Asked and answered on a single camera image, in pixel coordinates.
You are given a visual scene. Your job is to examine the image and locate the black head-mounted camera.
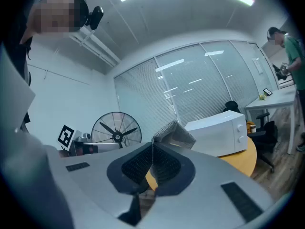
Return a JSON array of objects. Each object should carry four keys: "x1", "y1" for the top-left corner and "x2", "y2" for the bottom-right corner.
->
[{"x1": 85, "y1": 5, "x2": 104, "y2": 31}]

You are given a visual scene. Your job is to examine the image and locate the white ceiling cable tray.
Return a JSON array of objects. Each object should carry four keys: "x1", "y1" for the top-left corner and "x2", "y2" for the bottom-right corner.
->
[{"x1": 69, "y1": 27, "x2": 122, "y2": 68}]

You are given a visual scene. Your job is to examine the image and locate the grey cloth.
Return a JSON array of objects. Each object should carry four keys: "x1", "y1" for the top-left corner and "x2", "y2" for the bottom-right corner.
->
[{"x1": 150, "y1": 120, "x2": 197, "y2": 182}]

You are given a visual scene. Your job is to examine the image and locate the black standing fan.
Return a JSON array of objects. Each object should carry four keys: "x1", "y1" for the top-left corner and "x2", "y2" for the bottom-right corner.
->
[{"x1": 91, "y1": 111, "x2": 142, "y2": 150}]

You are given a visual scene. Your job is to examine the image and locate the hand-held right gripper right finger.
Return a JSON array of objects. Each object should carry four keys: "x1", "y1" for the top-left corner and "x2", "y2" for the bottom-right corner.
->
[{"x1": 142, "y1": 142, "x2": 275, "y2": 229}]

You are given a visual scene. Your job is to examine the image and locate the white microwave oven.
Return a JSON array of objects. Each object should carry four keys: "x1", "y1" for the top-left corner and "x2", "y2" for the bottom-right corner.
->
[{"x1": 184, "y1": 110, "x2": 249, "y2": 157}]

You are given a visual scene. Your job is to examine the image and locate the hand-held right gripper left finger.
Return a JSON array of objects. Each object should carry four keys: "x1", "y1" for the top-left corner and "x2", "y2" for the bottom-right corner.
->
[{"x1": 51, "y1": 142, "x2": 153, "y2": 229}]

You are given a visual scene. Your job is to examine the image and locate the white desk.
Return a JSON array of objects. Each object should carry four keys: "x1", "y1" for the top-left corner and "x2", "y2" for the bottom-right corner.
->
[{"x1": 244, "y1": 87, "x2": 298, "y2": 155}]

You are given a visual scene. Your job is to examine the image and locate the black office chair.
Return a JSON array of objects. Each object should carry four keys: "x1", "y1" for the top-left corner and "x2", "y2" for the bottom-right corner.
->
[{"x1": 223, "y1": 101, "x2": 279, "y2": 174}]

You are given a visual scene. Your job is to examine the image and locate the person's head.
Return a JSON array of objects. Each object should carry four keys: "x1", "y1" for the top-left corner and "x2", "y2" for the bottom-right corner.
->
[{"x1": 20, "y1": 0, "x2": 89, "y2": 45}]

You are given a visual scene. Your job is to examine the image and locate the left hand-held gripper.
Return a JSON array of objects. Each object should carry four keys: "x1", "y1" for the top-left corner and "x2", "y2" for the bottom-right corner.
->
[{"x1": 57, "y1": 124, "x2": 121, "y2": 156}]

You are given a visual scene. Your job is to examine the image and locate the round wooden table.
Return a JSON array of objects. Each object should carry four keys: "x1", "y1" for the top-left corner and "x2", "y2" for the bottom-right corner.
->
[{"x1": 113, "y1": 40, "x2": 279, "y2": 138}]

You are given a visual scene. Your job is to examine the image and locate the person's black clothing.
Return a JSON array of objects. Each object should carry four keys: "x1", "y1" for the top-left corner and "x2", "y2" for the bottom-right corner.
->
[{"x1": 2, "y1": 0, "x2": 33, "y2": 133}]

